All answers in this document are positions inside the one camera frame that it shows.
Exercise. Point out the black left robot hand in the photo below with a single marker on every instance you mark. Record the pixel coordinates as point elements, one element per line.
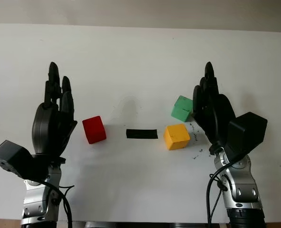
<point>50,123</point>

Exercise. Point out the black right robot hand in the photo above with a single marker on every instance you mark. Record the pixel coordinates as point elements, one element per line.
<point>216,114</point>

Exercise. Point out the green cube block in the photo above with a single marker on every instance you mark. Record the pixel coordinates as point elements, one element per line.
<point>180,109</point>

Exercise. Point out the red cube block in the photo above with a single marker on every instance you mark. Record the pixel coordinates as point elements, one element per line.
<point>94,130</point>

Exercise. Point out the yellow cube block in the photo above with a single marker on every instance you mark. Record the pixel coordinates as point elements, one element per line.
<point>177,137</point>

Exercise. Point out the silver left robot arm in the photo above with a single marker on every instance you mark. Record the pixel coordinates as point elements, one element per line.
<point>36,204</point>

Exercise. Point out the black tape strip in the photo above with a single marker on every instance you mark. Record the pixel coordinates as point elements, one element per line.
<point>141,134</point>

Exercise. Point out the dark robot torso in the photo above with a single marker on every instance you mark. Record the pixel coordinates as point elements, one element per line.
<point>143,225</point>

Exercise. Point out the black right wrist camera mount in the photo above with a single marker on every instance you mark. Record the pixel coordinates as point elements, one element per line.
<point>247,133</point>

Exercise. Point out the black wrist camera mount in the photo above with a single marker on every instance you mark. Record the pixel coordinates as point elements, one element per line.
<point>247,133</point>
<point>11,156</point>

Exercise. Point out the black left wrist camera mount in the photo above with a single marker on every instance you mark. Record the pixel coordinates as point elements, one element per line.
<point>11,156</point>

